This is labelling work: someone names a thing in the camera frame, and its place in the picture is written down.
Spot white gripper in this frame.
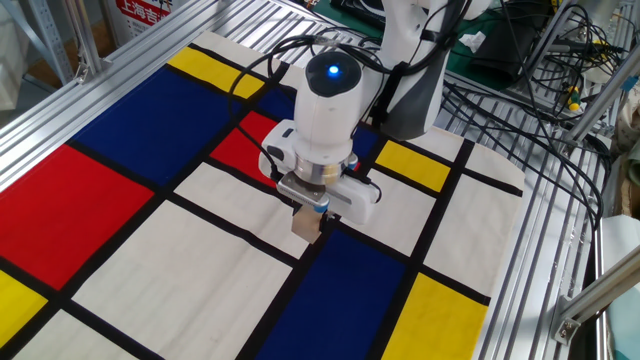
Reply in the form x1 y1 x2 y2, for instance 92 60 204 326
258 118 380 226

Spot green mat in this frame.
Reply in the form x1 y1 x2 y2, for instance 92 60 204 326
312 0 532 92

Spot beige cloth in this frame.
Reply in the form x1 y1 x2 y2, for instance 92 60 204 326
613 93 640 157

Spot perforated grey steel upright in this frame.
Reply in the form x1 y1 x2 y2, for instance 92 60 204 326
24 0 75 85

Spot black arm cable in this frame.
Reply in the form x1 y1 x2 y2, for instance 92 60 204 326
227 0 474 201

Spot crumpled white paper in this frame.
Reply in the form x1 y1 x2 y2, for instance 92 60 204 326
458 30 488 54

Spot tangled black cables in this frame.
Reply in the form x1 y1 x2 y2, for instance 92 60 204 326
519 0 629 104

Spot black pouch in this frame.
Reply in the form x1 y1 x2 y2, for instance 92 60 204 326
471 18 540 90

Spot yellow green screwdriver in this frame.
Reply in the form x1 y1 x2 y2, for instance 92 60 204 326
564 84 583 113

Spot slanted aluminium post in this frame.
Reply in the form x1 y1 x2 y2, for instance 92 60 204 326
564 59 640 147

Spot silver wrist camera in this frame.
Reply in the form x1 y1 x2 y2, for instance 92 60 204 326
275 171 332 214

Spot aluminium beam with corner bracket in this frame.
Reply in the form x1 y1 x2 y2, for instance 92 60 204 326
551 244 640 347

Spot black cables from robot base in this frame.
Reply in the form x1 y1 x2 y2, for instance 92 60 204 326
439 64 609 234

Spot aluminium frame post with bracket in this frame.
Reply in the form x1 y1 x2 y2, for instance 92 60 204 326
63 0 104 85

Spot Mondrian pattern cloth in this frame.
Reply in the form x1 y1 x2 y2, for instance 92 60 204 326
0 30 526 360

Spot white sheet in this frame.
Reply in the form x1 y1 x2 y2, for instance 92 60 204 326
598 214 640 360

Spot small wooden cube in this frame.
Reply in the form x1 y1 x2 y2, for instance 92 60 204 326
291 205 325 246

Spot red and white sign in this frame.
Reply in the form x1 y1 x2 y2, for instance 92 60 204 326
107 0 201 40

